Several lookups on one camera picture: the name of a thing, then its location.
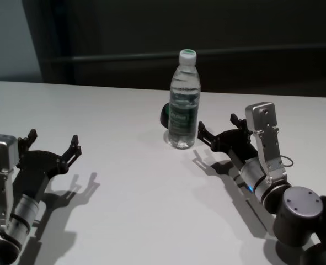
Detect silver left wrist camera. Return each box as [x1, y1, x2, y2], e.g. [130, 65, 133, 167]
[0, 132, 20, 230]

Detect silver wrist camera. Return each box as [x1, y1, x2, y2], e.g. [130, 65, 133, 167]
[0, 132, 20, 230]
[244, 102, 288, 186]

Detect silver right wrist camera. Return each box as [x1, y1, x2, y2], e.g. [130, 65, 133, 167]
[244, 102, 288, 186]

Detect green YES button black base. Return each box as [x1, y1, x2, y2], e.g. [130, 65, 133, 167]
[159, 103, 170, 129]

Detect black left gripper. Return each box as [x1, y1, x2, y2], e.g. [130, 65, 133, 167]
[14, 128, 83, 200]

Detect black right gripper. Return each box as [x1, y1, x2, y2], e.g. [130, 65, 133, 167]
[196, 113, 260, 167]

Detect clear water bottle green label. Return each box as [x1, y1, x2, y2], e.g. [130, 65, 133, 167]
[167, 49, 201, 150]

